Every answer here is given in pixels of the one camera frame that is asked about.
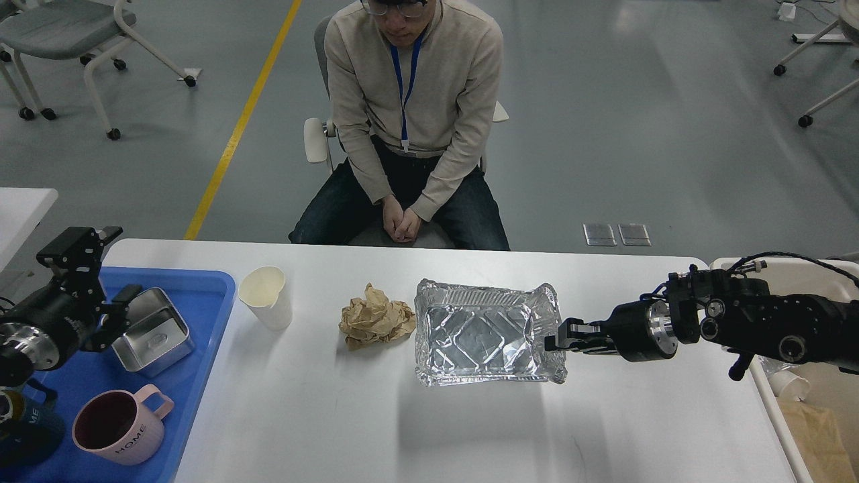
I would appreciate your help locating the grey wheeled chair left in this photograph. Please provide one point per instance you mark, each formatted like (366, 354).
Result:
(74, 29)

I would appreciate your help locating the pink HOME mug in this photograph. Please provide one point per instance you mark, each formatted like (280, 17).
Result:
(121, 426)

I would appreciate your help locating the left metal floor plate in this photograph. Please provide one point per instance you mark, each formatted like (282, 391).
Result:
(599, 235)

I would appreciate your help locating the white side table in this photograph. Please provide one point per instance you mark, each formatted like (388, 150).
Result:
(21, 212)

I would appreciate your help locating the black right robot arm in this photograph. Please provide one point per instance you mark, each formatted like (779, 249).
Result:
(724, 306)

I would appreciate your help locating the seated man in beige sweater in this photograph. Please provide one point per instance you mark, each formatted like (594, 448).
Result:
(413, 87)

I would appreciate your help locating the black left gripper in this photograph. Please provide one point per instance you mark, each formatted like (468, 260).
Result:
(48, 327)

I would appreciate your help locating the brown paper bag in bin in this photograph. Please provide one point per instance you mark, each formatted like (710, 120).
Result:
(816, 433)

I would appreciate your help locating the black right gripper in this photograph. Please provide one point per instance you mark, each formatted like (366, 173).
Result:
(640, 331)

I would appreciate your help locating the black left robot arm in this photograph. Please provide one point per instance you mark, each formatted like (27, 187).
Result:
(42, 332)

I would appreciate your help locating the crumpled clear plastic bag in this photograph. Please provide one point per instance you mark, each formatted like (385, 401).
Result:
(772, 367)

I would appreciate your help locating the metal floor plate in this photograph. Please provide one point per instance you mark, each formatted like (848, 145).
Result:
(634, 234)
(599, 235)

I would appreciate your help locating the white paper cup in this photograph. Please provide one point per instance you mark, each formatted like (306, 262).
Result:
(264, 291)

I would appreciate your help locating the stainless steel rectangular tray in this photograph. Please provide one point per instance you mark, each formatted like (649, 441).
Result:
(157, 338)

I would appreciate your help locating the beige plastic bin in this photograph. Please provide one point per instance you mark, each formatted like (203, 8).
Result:
(831, 389)

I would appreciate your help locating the brown paper ball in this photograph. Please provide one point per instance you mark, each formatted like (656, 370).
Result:
(375, 318)

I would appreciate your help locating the blue plastic tray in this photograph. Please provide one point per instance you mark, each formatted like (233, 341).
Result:
(204, 300)

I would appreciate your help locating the white cup in bin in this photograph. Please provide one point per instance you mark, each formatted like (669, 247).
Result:
(787, 384)

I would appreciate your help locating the right metal floor plate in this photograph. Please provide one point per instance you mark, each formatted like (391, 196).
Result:
(634, 234)

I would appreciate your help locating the aluminium foil tray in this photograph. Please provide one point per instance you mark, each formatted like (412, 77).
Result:
(470, 334)

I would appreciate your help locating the dark blue HOME mug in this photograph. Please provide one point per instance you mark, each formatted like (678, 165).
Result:
(30, 431)

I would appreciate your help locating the white power adapter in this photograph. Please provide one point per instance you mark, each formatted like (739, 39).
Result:
(787, 11)

